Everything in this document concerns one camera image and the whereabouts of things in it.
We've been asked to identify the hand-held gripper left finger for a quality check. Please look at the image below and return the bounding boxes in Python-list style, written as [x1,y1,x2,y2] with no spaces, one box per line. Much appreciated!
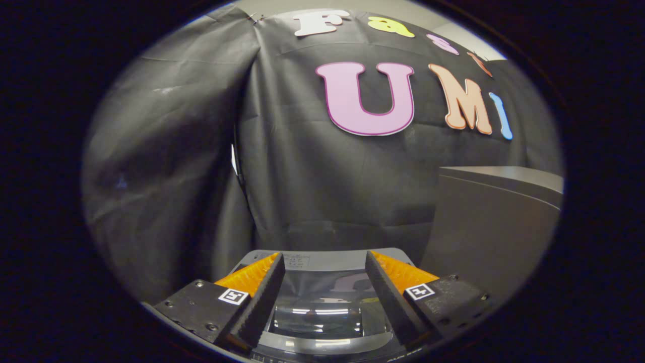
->
[153,252,287,353]

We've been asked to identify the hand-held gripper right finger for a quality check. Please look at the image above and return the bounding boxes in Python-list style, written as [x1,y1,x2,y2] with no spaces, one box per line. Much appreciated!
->
[365,251,499,351]

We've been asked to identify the grey washing machine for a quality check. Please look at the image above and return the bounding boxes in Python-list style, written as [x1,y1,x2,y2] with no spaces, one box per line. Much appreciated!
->
[229,248,420,363]

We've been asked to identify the beige cabinet with dark top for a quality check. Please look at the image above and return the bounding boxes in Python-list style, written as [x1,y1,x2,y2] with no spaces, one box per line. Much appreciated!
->
[421,166,564,303]

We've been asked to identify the black backdrop cloth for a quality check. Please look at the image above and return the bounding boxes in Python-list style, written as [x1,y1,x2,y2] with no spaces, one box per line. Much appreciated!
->
[81,5,564,303]

